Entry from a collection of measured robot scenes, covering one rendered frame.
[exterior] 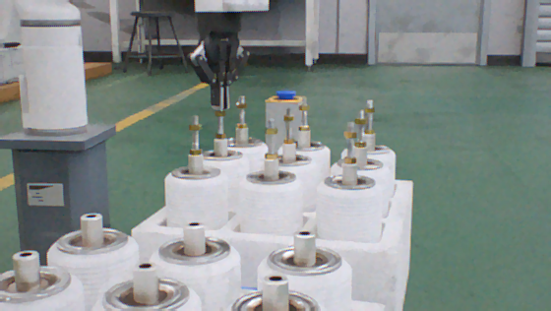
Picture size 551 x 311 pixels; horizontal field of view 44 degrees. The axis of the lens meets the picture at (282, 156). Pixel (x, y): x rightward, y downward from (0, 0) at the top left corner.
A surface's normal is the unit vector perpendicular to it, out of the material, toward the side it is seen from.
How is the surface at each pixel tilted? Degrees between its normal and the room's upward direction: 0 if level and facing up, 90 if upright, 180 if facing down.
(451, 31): 90
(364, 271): 90
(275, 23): 90
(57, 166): 91
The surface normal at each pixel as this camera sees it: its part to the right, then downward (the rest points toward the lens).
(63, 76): 0.58, 0.18
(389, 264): -0.24, 0.22
